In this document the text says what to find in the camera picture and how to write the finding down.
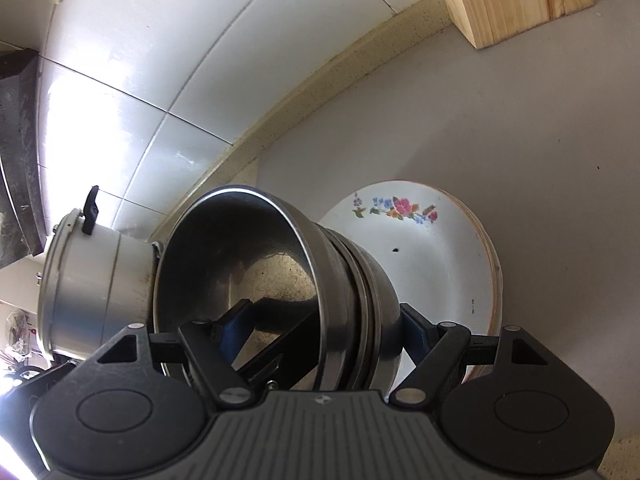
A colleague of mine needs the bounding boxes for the stainless steel bowl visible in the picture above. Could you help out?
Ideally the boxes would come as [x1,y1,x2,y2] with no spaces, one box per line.
[153,185,355,390]
[344,240,402,396]
[319,226,396,393]

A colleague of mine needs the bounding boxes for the aluminium pot with lid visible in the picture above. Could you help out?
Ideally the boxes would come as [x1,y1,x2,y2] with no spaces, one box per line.
[36,185,160,361]

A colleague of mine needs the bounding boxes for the floral white plate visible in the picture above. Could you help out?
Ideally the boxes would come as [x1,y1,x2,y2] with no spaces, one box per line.
[316,179,504,384]

